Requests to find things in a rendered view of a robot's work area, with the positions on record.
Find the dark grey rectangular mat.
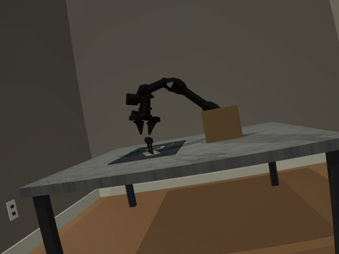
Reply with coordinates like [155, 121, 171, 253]
[109, 140, 186, 165]

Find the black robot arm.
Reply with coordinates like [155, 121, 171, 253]
[126, 78, 220, 111]

